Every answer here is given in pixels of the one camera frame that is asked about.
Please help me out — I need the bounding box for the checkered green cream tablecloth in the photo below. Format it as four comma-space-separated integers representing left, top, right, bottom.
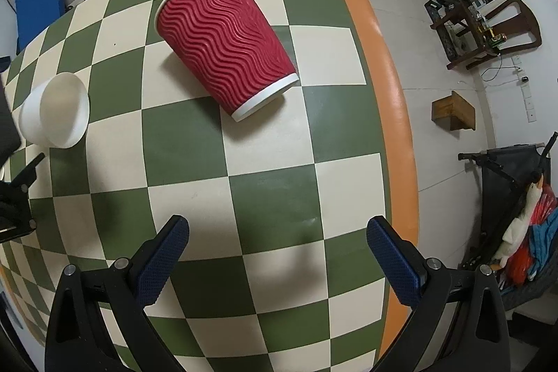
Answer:
1, 0, 409, 371

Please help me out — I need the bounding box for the dark wooden chair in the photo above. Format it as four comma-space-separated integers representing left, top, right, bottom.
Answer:
425, 0, 543, 70

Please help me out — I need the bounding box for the red blue clothes pile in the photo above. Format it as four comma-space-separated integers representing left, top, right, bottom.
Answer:
506, 183, 557, 286

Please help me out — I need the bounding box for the plain white paper cup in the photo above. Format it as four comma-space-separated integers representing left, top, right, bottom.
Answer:
19, 73, 90, 149

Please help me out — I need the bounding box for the white goose plush toy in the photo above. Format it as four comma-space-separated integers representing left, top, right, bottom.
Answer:
493, 176, 544, 269

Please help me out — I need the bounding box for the red ripple paper cup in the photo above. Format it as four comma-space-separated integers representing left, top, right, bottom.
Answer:
153, 0, 299, 122

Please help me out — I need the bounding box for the small wooden stool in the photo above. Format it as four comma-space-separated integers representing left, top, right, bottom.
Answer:
431, 91, 476, 131

